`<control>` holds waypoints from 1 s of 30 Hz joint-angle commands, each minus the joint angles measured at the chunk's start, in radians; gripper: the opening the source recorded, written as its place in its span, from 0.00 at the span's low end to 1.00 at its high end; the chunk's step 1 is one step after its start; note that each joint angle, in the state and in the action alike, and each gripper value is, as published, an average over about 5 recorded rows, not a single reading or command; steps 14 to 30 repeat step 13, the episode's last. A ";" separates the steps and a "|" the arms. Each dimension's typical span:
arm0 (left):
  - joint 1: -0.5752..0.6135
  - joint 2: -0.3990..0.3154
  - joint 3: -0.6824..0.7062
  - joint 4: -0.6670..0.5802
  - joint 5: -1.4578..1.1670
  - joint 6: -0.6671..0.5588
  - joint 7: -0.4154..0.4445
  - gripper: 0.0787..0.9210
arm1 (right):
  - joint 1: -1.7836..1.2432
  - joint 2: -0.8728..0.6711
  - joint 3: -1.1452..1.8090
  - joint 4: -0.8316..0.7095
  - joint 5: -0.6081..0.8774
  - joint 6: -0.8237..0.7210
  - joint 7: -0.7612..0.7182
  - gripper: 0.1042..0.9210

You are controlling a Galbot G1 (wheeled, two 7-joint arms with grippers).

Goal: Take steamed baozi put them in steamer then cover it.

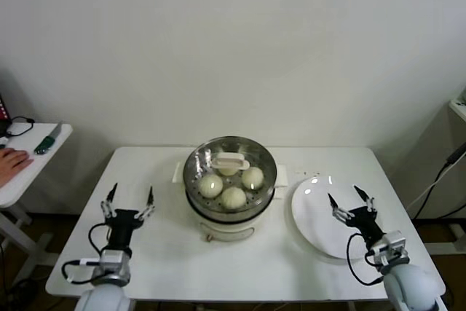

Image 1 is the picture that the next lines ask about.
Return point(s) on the white round plate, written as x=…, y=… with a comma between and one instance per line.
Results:
x=313, y=216

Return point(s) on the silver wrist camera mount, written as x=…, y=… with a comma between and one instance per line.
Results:
x=389, y=243
x=111, y=258

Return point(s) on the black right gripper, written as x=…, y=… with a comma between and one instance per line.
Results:
x=362, y=218

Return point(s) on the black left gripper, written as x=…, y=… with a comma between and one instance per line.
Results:
x=123, y=223

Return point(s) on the cream electric cooker pot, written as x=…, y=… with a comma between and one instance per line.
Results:
x=225, y=229

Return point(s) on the white shelf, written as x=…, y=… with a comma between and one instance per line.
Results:
x=459, y=109

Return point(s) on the bare person hand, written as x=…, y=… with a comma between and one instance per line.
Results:
x=12, y=161

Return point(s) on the stainless steel steamer basket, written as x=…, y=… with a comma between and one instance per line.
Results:
x=281, y=176

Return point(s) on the white steamed baozi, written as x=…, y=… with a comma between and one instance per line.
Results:
x=252, y=178
x=233, y=198
x=227, y=171
x=210, y=185

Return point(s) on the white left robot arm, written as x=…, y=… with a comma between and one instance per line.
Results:
x=103, y=296

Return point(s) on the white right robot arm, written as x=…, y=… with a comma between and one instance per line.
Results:
x=411, y=285

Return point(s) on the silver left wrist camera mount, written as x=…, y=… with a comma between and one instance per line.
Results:
x=111, y=258

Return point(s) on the laptop screen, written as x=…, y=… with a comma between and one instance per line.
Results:
x=3, y=109

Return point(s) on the white side table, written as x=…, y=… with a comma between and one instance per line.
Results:
x=29, y=180

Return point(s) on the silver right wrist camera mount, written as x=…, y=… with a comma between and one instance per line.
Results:
x=389, y=243

